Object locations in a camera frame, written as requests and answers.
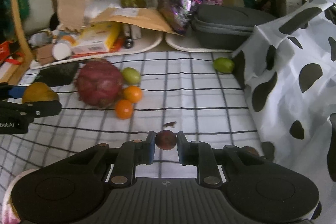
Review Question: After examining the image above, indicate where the brown padded envelope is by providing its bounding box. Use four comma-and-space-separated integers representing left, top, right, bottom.
90, 7, 177, 35

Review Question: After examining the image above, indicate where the white black checked tablecloth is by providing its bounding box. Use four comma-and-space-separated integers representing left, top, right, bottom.
1, 52, 261, 192

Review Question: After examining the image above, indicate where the white cylindrical jar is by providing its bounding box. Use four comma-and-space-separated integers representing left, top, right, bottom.
52, 40, 72, 60

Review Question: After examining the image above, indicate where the red dragon fruit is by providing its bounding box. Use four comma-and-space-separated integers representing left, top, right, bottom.
75, 59, 123, 109

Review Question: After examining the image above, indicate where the white tray right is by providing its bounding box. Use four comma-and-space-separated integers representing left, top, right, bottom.
165, 34, 232, 53

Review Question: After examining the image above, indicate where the yellow brown mango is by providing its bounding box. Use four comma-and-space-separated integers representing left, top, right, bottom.
22, 82, 59, 103

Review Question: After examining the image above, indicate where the black flat power bank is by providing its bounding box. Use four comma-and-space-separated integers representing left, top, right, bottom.
34, 63, 79, 88

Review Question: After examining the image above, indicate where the cow print cloth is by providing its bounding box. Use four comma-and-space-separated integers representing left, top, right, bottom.
232, 0, 335, 206

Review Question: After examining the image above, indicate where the small white wheeled gadget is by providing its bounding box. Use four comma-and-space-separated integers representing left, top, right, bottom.
123, 24, 142, 49

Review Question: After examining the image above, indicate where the green fruit near cloth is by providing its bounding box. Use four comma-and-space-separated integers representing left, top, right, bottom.
213, 57, 235, 74

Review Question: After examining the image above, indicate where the green fruit near dragonfruit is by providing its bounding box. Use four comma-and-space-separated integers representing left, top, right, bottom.
121, 67, 141, 85

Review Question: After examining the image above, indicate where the yellow white box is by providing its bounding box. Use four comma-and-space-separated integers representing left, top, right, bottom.
72, 22, 121, 55

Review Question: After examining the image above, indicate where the white tray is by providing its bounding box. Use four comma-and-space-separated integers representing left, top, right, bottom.
30, 29, 163, 70
165, 34, 232, 53

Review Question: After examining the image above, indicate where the orange kumquat front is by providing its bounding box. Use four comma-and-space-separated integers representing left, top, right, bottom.
114, 100, 133, 120

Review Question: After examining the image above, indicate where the white tray left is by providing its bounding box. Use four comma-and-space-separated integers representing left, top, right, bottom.
30, 29, 163, 70

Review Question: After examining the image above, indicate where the dark red grape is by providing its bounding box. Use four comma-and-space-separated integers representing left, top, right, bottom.
155, 130, 177, 151

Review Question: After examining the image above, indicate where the dark grey zip case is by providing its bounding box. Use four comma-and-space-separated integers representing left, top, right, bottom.
191, 5, 276, 51

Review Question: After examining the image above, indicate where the brown paper bag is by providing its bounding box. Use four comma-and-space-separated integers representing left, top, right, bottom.
57, 0, 93, 31

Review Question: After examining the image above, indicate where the white plastic bag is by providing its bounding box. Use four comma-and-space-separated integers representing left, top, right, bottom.
84, 0, 121, 21

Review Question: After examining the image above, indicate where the orange kumquat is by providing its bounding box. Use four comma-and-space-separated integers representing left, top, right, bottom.
123, 86, 143, 103
114, 100, 133, 120

